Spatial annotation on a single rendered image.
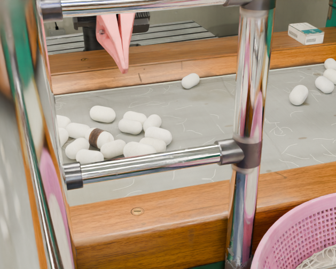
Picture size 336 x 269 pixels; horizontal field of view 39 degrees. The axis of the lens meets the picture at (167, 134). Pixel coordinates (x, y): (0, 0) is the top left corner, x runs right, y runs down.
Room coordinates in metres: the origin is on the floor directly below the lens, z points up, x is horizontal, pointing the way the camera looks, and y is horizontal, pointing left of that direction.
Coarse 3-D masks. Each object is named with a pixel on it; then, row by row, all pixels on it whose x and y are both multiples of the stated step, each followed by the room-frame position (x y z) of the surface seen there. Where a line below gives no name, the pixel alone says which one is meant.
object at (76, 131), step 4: (68, 124) 0.52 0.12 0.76; (72, 124) 0.52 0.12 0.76; (76, 124) 0.51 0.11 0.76; (80, 124) 0.51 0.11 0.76; (84, 124) 0.52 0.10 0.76; (68, 128) 0.51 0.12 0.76; (72, 128) 0.51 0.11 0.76; (76, 128) 0.51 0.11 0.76; (80, 128) 0.51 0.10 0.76; (84, 128) 0.51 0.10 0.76; (88, 128) 0.51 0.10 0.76; (68, 132) 0.51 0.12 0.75; (72, 132) 0.51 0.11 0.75; (76, 132) 0.51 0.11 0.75; (80, 132) 0.50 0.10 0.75; (84, 132) 0.50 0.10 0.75; (68, 136) 0.51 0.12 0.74; (72, 136) 0.51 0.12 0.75; (76, 136) 0.51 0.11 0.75; (80, 136) 0.50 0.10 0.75; (84, 136) 0.50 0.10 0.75
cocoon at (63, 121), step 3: (57, 117) 0.53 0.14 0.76; (60, 117) 0.53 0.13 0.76; (63, 117) 0.53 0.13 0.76; (66, 117) 0.53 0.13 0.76; (57, 120) 0.53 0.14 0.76; (60, 120) 0.53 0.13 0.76; (63, 120) 0.53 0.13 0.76; (66, 120) 0.53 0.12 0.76; (69, 120) 0.53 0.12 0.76; (60, 123) 0.52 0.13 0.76; (63, 123) 0.52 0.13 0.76; (66, 123) 0.52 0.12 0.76; (69, 123) 0.53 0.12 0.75; (60, 126) 0.52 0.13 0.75; (63, 126) 0.52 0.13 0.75
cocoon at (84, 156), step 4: (80, 152) 0.45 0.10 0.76; (84, 152) 0.45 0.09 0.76; (88, 152) 0.45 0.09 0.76; (92, 152) 0.45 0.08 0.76; (96, 152) 0.45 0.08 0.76; (76, 156) 0.45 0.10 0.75; (80, 156) 0.45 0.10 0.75; (84, 156) 0.45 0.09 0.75; (88, 156) 0.45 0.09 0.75; (92, 156) 0.45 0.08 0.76; (96, 156) 0.45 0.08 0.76; (100, 156) 0.45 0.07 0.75; (76, 160) 0.45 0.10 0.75; (80, 160) 0.45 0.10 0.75; (84, 160) 0.45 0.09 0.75; (88, 160) 0.45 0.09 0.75; (92, 160) 0.44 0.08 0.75; (96, 160) 0.44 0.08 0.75; (100, 160) 0.45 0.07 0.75
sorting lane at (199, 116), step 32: (320, 64) 0.75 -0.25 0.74; (64, 96) 0.64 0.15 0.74; (96, 96) 0.64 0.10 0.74; (128, 96) 0.64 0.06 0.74; (160, 96) 0.63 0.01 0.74; (192, 96) 0.63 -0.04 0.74; (224, 96) 0.63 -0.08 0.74; (288, 96) 0.63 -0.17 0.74; (320, 96) 0.63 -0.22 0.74; (192, 128) 0.54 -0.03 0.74; (224, 128) 0.53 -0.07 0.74; (288, 128) 0.53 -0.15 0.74; (320, 128) 0.53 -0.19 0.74; (64, 160) 0.46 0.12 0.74; (288, 160) 0.46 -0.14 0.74; (320, 160) 0.45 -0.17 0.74; (96, 192) 0.40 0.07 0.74; (128, 192) 0.40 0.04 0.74
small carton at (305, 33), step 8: (296, 24) 0.83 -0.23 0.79; (304, 24) 0.83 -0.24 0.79; (288, 32) 0.83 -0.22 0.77; (296, 32) 0.80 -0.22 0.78; (304, 32) 0.78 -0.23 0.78; (312, 32) 0.78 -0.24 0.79; (320, 32) 0.78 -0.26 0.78; (296, 40) 0.80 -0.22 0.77; (304, 40) 0.78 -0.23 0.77; (312, 40) 0.78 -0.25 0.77; (320, 40) 0.78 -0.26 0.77
